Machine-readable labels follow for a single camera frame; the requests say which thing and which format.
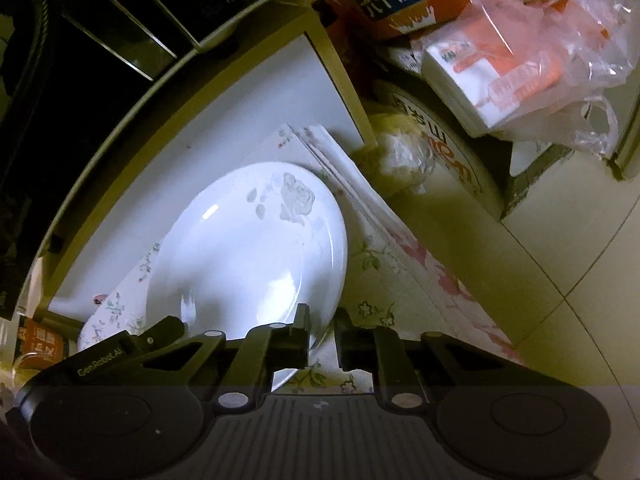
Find white table frame shelf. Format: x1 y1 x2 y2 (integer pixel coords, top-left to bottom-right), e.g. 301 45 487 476
23 3 374 324

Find white rose print plate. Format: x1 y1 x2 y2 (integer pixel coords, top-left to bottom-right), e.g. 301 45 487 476
145 162 348 360

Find black Midea microwave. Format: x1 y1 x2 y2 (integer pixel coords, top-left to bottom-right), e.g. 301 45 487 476
1 0 269 318

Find floral tablecloth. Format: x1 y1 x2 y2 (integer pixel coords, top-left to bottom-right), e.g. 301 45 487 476
77 126 518 393

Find clear plastic bag with boxes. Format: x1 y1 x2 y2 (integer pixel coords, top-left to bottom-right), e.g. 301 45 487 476
410 0 639 158

